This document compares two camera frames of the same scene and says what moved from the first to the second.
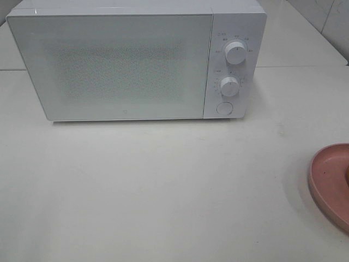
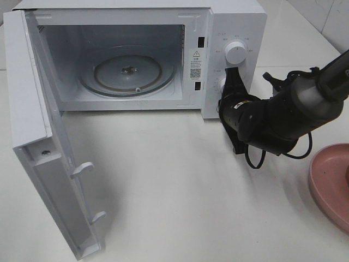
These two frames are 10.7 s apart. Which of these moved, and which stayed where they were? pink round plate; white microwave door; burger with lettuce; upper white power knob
Moved: white microwave door
Stayed: pink round plate; upper white power knob; burger with lettuce
